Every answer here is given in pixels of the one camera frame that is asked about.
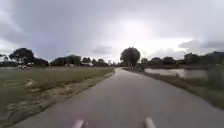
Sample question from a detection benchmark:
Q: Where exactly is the large dark tree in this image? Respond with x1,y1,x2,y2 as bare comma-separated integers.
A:
119,46,142,69

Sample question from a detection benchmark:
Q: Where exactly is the grey asphalt path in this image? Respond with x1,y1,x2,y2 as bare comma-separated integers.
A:
9,67,224,128

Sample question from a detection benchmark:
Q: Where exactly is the grass field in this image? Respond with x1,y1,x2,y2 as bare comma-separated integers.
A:
0,66,116,108

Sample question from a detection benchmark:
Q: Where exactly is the pond water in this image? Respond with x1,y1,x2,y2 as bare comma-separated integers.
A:
144,67,209,80

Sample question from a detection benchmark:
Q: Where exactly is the robot's own part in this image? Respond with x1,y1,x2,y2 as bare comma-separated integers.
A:
71,119,85,128
143,117,157,128

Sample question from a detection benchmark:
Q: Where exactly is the row of distant trees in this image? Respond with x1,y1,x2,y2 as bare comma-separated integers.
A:
0,47,118,69

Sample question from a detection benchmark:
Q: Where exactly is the row of dark trees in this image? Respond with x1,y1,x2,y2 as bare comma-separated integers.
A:
139,50,224,70

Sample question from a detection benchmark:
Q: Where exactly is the grass verge strip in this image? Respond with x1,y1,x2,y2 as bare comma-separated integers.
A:
122,67,224,111

